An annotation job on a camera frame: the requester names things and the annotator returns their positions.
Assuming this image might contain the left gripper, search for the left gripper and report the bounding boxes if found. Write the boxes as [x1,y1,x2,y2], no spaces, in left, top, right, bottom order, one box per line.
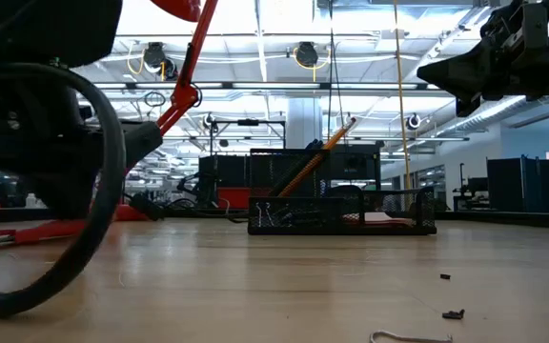
[0,84,164,222]

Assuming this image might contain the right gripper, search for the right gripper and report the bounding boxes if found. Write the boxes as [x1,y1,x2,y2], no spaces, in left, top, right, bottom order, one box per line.
[416,0,549,118]

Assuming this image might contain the red handled scissors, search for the red handled scissors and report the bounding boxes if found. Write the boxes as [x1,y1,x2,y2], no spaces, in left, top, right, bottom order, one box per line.
[0,217,91,252]

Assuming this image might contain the orange pencil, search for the orange pencil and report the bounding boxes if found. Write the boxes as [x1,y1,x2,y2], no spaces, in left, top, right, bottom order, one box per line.
[281,124,352,198]
[277,116,358,198]

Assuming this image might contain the black pen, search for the black pen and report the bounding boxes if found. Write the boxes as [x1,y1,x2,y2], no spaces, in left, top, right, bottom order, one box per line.
[268,142,321,197]
[274,138,326,197]

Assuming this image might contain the pink sticky note pad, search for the pink sticky note pad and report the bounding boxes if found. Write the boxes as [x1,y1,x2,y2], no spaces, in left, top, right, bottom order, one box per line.
[344,211,415,226]

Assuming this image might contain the black mesh desk organizer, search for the black mesh desk organizer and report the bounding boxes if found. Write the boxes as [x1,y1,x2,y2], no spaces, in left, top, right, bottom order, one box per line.
[246,147,438,236]

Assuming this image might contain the red desk lamp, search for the red desk lamp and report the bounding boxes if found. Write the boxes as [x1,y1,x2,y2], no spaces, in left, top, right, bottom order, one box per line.
[112,0,220,223]

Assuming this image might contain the yellow hanging cable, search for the yellow hanging cable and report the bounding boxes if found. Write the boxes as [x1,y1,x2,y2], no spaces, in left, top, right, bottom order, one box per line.
[391,0,414,192]

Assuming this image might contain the dark blue partition wall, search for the dark blue partition wall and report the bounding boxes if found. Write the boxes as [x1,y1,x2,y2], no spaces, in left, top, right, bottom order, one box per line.
[485,153,549,214]

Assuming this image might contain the bent white wire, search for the bent white wire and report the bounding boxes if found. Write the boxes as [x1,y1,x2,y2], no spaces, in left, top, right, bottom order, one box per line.
[368,329,455,343]

